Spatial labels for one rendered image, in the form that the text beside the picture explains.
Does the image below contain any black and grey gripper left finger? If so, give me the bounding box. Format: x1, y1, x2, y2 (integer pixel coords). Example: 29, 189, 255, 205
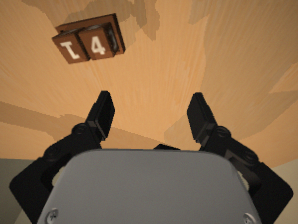
9, 90, 115, 224

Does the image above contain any brown wooden tray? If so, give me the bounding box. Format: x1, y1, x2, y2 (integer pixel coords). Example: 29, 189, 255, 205
55, 13, 126, 55

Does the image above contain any brown number cube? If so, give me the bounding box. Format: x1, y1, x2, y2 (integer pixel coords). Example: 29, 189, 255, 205
78, 22, 119, 60
52, 27, 91, 64

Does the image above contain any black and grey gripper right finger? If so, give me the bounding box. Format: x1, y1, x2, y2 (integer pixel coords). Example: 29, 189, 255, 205
187, 92, 294, 224

